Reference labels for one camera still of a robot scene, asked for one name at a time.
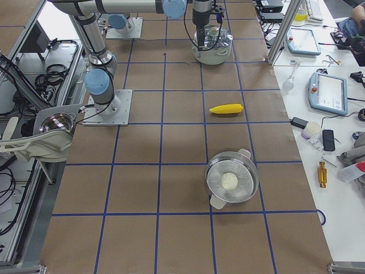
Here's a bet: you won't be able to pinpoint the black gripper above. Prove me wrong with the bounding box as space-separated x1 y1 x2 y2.
192 0 224 51

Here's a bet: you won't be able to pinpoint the glass pot lid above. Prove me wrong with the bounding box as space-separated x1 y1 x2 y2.
202 25 233 51

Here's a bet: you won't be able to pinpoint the yellow corn cob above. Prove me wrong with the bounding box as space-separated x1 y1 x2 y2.
209 103 244 115

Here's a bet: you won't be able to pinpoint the white steel cooking pot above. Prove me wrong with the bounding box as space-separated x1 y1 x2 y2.
191 24 233 66

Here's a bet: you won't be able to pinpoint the steel pot with steamer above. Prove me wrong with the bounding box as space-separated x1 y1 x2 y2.
205 148 259 209

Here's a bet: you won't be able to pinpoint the blue teach pendant far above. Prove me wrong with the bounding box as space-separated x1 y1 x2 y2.
286 28 321 56

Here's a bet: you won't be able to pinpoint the blue teach pendant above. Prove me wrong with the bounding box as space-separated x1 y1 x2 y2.
286 28 321 56
307 72 348 116

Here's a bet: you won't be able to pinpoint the white light bulb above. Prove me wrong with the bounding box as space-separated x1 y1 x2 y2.
282 59 302 94

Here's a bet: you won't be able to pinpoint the white keyboard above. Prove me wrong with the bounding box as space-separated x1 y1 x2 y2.
304 0 323 23

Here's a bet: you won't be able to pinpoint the black power adapter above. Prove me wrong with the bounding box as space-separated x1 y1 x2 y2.
290 117 308 129

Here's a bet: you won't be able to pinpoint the blue teach pendant near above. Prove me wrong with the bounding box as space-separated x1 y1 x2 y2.
307 72 348 116

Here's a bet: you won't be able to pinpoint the white plastic cup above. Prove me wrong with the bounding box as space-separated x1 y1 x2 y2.
301 122 321 139

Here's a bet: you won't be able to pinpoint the steel bowl on tray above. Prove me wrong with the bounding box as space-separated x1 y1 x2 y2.
38 112 74 133

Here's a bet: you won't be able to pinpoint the black smartphone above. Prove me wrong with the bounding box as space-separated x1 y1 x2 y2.
322 130 335 152

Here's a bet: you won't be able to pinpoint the gold metal fitting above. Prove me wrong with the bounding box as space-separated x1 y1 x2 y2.
318 161 327 188

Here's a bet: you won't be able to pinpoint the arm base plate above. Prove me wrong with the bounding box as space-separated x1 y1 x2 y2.
106 14 143 40
82 89 133 126

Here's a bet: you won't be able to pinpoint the aluminium frame post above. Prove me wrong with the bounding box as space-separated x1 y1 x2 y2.
266 0 302 65

